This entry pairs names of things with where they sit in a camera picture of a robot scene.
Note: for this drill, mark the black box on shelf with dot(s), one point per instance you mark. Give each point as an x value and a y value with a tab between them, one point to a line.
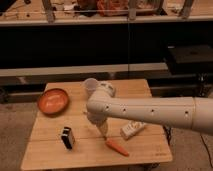
190	59

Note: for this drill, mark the clear plastic cup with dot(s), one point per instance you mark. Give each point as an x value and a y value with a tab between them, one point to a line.
90	85

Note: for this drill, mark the white lotion bottle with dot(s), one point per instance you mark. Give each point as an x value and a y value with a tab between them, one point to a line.
131	129

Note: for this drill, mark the wooden folding table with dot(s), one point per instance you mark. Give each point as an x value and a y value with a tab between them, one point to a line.
46	150

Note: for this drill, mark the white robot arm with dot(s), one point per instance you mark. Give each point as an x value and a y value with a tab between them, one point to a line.
192	113

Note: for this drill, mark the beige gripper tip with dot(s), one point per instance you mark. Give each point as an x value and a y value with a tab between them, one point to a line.
103	129

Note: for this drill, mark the orange toy carrot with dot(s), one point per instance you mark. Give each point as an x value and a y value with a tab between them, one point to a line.
116	147

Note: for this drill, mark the black and white eraser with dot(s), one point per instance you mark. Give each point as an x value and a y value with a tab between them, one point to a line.
67	137

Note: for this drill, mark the orange bowl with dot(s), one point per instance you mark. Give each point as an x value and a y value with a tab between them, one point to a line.
53	101

